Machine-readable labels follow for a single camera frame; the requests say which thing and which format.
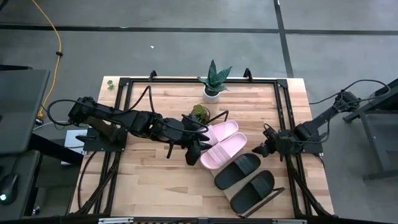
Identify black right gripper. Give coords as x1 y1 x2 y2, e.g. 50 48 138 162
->
252 126 298 161

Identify black computer mouse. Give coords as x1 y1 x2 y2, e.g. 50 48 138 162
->
0 172 19 207

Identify black aluminium table frame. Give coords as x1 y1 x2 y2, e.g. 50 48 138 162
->
70 76 335 218

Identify yellow cable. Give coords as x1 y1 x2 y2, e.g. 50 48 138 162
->
30 0 63 119

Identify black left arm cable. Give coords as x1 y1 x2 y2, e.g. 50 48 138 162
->
45 85 156 128

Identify black slide sandal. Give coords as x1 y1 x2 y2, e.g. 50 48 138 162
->
214 152 262 191
229 169 276 215

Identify pink slide sandal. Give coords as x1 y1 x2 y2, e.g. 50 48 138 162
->
200 132 248 170
203 119 240 147

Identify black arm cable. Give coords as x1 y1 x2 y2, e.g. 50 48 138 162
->
308 78 392 105
45 85 156 128

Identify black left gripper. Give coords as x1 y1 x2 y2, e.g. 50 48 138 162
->
173 123 215 167

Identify dark grey desk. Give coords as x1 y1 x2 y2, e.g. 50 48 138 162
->
0 149 42 222

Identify dark desk panel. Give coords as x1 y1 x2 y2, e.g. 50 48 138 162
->
0 64 51 156

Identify succulents in dark bowl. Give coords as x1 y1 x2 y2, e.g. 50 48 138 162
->
190 104 211 124

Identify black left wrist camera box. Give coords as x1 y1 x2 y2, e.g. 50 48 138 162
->
181 114 201 131

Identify black metal stand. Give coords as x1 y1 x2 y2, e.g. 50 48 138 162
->
343 77 398 182

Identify snake plant in white pot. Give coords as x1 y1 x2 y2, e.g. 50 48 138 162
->
197 59 233 104

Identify silver metal bracket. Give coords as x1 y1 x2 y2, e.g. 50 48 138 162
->
272 218 308 224
98 217 135 224

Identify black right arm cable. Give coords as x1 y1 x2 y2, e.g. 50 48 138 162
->
308 78 392 105

